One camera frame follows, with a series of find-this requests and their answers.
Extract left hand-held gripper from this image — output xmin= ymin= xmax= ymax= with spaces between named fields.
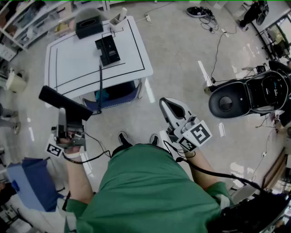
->
xmin=46 ymin=107 xmax=87 ymax=157

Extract black and white open case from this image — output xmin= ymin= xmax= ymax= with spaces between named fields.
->
xmin=208 ymin=60 xmax=291 ymax=119

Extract black rectangular device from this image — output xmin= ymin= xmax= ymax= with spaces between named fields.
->
xmin=95 ymin=35 xmax=121 ymax=67

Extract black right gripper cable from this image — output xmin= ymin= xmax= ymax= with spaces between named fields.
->
xmin=163 ymin=140 xmax=270 ymax=194

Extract person's right forearm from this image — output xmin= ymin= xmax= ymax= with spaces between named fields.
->
xmin=181 ymin=149 xmax=219 ymax=191

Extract person's left hand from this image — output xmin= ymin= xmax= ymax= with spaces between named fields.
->
xmin=59 ymin=137 xmax=80 ymax=153

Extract white shelf unit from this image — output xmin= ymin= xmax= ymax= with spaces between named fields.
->
xmin=0 ymin=0 xmax=108 ymax=50

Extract black round floor device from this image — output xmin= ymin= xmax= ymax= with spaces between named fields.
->
xmin=186 ymin=6 xmax=208 ymax=18

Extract tangle of black cables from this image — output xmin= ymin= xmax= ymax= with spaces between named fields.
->
xmin=199 ymin=8 xmax=230 ymax=35

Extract blue storage box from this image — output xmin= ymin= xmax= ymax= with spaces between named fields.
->
xmin=6 ymin=157 xmax=66 ymax=213

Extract beige bin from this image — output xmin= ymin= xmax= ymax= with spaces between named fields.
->
xmin=5 ymin=70 xmax=27 ymax=93

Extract clear storage bin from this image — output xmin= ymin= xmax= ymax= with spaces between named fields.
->
xmin=54 ymin=19 xmax=77 ymax=37

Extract white pen holder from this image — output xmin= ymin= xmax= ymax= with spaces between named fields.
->
xmin=109 ymin=7 xmax=128 ymax=31

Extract green shirt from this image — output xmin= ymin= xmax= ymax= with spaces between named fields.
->
xmin=64 ymin=144 xmax=235 ymax=233

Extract person's left forearm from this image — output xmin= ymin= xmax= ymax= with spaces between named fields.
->
xmin=64 ymin=155 xmax=94 ymax=205

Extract wooden frame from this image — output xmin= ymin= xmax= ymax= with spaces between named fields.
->
xmin=261 ymin=147 xmax=287 ymax=190

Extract black tissue box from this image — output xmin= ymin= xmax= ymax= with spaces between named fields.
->
xmin=75 ymin=15 xmax=104 ymax=40

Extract grey chair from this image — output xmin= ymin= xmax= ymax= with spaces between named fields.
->
xmin=75 ymin=8 xmax=110 ymax=26

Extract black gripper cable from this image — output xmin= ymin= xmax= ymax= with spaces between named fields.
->
xmin=62 ymin=132 xmax=112 ymax=164
xmin=163 ymin=140 xmax=270 ymax=194

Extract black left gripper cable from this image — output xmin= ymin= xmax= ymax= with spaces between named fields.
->
xmin=62 ymin=132 xmax=112 ymax=164

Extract black left shoe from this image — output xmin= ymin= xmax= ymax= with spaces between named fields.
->
xmin=118 ymin=131 xmax=133 ymax=147

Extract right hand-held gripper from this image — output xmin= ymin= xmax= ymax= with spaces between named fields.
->
xmin=159 ymin=97 xmax=213 ymax=152

